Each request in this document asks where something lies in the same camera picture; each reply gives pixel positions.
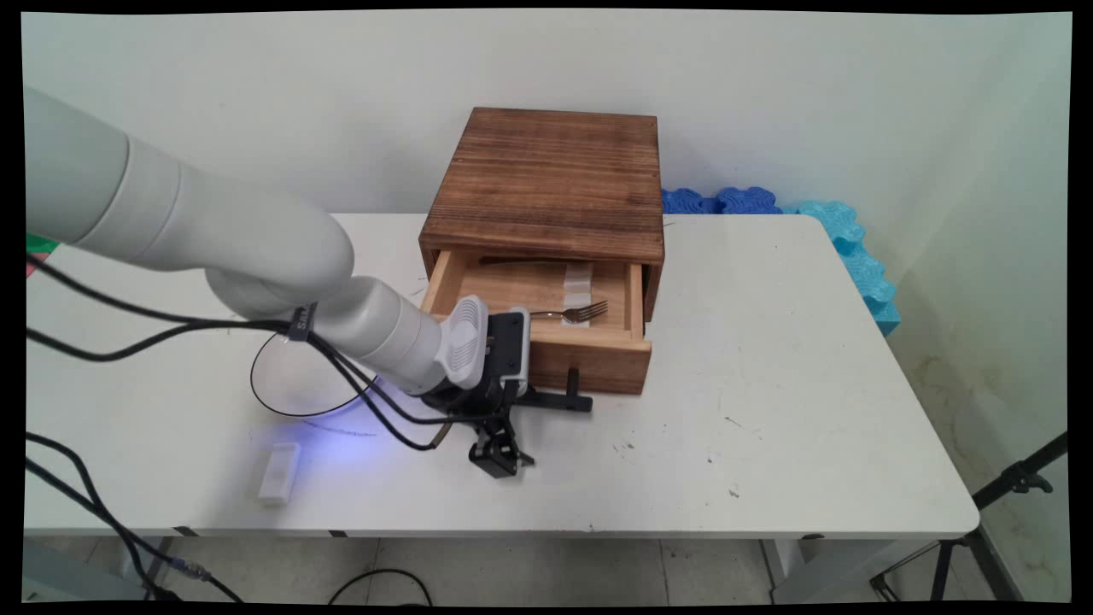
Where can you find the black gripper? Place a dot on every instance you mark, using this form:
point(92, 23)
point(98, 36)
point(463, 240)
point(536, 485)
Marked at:
point(465, 400)

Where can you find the light wooden drawer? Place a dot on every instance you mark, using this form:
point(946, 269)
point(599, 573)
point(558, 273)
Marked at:
point(598, 359)

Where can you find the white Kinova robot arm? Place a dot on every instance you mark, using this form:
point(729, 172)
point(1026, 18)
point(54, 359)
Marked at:
point(213, 222)

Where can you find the silver metal fork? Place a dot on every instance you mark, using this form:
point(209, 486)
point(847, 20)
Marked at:
point(589, 312)

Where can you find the white ribbed plastic block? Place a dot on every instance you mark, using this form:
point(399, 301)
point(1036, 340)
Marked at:
point(579, 282)
point(278, 474)

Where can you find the dark wooden cabinet box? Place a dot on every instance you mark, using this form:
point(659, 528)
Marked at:
point(546, 179)

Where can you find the dark blue foam piece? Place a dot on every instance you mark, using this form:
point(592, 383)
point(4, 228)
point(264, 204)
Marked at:
point(747, 200)
point(687, 202)

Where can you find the white table leg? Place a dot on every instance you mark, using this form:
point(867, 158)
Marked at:
point(820, 568)

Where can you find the cyan foam strip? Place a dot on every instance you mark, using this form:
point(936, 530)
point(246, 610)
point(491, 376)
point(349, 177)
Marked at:
point(862, 256)

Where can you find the green and red sheet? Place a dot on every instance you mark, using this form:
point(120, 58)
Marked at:
point(41, 243)

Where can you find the black tripod stand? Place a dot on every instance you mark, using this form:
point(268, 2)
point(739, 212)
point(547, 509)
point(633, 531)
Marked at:
point(1016, 478)

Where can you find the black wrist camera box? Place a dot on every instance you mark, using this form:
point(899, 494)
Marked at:
point(508, 346)

